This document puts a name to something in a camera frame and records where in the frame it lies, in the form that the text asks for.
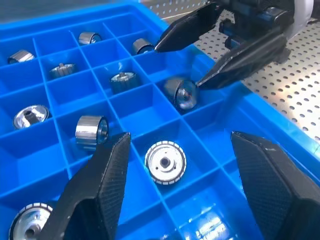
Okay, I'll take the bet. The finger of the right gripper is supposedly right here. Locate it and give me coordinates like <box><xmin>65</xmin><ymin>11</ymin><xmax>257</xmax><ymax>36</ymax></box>
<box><xmin>153</xmin><ymin>1</ymin><xmax>224</xmax><ymax>53</ymax></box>
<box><xmin>195</xmin><ymin>26</ymin><xmax>292</xmax><ymax>90</ymax></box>

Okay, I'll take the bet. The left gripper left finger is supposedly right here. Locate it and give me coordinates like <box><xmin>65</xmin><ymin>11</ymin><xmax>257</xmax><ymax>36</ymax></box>
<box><xmin>41</xmin><ymin>131</ymin><xmax>132</xmax><ymax>240</ymax></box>

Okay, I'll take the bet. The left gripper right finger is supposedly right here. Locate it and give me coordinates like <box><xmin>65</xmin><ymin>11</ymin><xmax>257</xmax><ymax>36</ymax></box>
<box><xmin>230</xmin><ymin>131</ymin><xmax>320</xmax><ymax>240</ymax></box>

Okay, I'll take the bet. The blue plastic bin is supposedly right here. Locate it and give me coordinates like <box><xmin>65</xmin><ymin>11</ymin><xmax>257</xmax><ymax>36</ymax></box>
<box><xmin>0</xmin><ymin>3</ymin><xmax>320</xmax><ymax>240</ymax></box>

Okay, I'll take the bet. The perforated metal tray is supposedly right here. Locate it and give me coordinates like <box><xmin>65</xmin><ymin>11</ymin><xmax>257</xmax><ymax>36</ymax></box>
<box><xmin>139</xmin><ymin>0</ymin><xmax>320</xmax><ymax>145</ymax></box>

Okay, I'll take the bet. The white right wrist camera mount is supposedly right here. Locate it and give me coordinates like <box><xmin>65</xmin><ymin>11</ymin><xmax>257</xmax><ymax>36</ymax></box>
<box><xmin>287</xmin><ymin>0</ymin><xmax>315</xmax><ymax>40</ymax></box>

